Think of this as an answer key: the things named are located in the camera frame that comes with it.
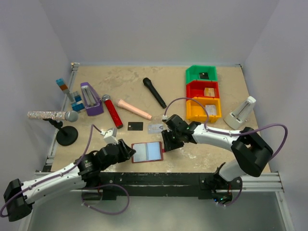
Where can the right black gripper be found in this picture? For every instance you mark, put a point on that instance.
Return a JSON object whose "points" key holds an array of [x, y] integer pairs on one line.
{"points": [[168, 144]]}

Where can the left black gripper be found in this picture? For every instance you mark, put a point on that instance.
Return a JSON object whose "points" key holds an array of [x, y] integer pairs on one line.
{"points": [[128, 150]]}

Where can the red leather card holder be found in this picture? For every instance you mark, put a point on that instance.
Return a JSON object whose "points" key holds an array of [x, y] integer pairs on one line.
{"points": [[147, 152]]}

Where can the grey card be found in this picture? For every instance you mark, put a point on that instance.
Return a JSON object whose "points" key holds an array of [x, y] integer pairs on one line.
{"points": [[211, 109], [135, 126]]}

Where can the silver VIP card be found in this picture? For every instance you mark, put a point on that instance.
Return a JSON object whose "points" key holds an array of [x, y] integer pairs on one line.
{"points": [[155, 128]]}

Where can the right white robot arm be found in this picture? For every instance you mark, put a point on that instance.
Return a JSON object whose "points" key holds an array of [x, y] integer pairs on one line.
{"points": [[251, 152]]}

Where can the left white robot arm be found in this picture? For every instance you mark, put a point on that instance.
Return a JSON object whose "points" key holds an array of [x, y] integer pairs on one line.
{"points": [[20, 196]]}

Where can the grey card in yellow bin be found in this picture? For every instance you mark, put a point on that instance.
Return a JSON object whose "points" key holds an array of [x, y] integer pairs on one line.
{"points": [[211, 109]]}

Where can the tan card in red bin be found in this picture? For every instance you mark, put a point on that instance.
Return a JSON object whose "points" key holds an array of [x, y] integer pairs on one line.
{"points": [[209, 92]]}

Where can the black card in green bin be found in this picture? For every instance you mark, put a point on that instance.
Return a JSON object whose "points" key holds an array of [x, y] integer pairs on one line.
{"points": [[204, 75]]}

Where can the yellow storage bin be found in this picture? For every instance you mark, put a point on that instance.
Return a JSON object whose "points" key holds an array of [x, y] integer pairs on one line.
{"points": [[195, 111]]}

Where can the red storage bin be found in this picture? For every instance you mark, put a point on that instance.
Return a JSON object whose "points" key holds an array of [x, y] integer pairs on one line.
{"points": [[196, 88]]}

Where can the pink microphone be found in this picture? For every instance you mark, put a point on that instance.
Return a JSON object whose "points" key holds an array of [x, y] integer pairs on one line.
{"points": [[121, 103]]}

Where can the white metronome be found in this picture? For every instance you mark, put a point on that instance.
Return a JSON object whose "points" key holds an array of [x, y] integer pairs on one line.
{"points": [[237, 117]]}

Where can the purple metronome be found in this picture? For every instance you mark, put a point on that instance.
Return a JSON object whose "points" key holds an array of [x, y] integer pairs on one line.
{"points": [[92, 101]]}

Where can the red microphone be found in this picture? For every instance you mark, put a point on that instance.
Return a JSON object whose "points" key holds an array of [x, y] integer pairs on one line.
{"points": [[112, 111]]}

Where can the green storage bin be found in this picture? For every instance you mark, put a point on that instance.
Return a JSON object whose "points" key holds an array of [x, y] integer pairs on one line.
{"points": [[192, 73]]}

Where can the black microphone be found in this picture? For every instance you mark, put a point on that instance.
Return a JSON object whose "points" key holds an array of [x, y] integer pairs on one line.
{"points": [[148, 84]]}

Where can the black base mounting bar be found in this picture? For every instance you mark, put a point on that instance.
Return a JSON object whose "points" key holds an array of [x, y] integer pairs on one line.
{"points": [[200, 185]]}

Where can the black microphone stand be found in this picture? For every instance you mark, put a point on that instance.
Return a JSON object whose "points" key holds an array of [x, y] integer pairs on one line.
{"points": [[66, 135]]}

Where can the glitter silver microphone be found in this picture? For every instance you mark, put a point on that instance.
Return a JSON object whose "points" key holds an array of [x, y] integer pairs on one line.
{"points": [[70, 116]]}

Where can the blue toy brick tower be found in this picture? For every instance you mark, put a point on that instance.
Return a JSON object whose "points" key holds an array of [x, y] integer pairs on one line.
{"points": [[74, 97]]}

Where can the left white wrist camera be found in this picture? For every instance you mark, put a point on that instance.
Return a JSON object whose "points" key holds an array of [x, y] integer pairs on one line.
{"points": [[109, 136]]}

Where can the left aluminium frame rail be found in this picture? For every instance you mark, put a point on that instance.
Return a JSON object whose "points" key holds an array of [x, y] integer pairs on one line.
{"points": [[51, 153]]}

